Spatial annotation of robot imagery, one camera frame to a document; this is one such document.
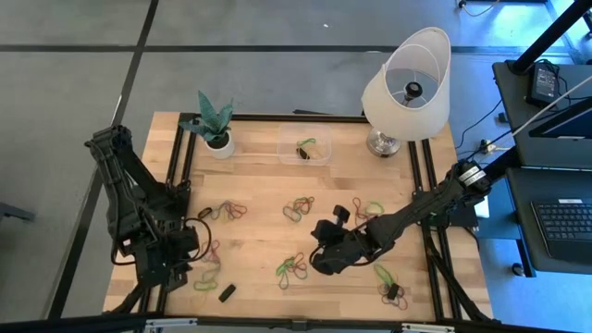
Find white cable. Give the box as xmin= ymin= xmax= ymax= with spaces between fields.
xmin=511 ymin=73 xmax=592 ymax=138

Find grey chair leg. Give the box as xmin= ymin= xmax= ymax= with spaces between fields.
xmin=0 ymin=202 xmax=36 ymax=223

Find black desk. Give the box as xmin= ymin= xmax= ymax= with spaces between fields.
xmin=491 ymin=58 xmax=592 ymax=168

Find black power adapter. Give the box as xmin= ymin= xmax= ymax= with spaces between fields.
xmin=525 ymin=62 xmax=560 ymax=108

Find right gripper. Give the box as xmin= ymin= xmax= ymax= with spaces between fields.
xmin=308 ymin=219 xmax=376 ymax=277

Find black laptop keyboard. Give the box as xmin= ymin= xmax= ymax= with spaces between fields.
xmin=530 ymin=197 xmax=592 ymax=265

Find table lamp white shade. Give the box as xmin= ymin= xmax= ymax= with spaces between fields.
xmin=360 ymin=26 xmax=452 ymax=159

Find black stand bar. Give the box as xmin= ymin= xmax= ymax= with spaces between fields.
xmin=483 ymin=146 xmax=522 ymax=181

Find small black block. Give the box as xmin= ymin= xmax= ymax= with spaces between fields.
xmin=217 ymin=283 xmax=238 ymax=304

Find white frame bracket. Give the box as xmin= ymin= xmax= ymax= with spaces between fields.
xmin=144 ymin=317 xmax=199 ymax=330
xmin=401 ymin=322 xmax=457 ymax=333

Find black aluminium frame beam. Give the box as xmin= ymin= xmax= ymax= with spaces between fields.
xmin=0 ymin=313 xmax=592 ymax=333

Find pale yellow rubber band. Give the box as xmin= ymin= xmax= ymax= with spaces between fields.
xmin=190 ymin=291 xmax=209 ymax=312

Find black laptop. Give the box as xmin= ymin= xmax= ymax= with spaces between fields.
xmin=505 ymin=166 xmax=592 ymax=275

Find black stand pole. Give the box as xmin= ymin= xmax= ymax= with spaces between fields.
xmin=510 ymin=0 xmax=592 ymax=76

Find black floor cable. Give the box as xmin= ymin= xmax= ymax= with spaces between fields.
xmin=454 ymin=98 xmax=504 ymax=152

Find rubber bands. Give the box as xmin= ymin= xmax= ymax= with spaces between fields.
xmin=201 ymin=239 xmax=222 ymax=265

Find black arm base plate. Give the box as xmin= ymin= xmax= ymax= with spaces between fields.
xmin=418 ymin=191 xmax=480 ymax=228

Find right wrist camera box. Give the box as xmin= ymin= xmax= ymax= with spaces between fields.
xmin=331 ymin=203 xmax=352 ymax=228

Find black diagonal frame brace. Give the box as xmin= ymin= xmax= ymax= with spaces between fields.
xmin=425 ymin=230 xmax=492 ymax=321
xmin=104 ymin=282 xmax=149 ymax=315

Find clear plastic bin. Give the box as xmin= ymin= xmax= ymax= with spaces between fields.
xmin=276 ymin=123 xmax=333 ymax=167

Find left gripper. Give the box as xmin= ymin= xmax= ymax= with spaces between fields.
xmin=159 ymin=226 xmax=201 ymax=293

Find black aluminium frame rail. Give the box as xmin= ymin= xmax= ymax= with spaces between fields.
xmin=407 ymin=141 xmax=443 ymax=321
xmin=179 ymin=112 xmax=371 ymax=124
xmin=419 ymin=138 xmax=463 ymax=321
xmin=156 ymin=120 xmax=198 ymax=315
xmin=138 ymin=120 xmax=187 ymax=315

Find snake plant in white pot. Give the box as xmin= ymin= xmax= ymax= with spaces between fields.
xmin=179 ymin=90 xmax=236 ymax=161

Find thin floor cable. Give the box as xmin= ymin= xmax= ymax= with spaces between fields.
xmin=457 ymin=0 xmax=503 ymax=19

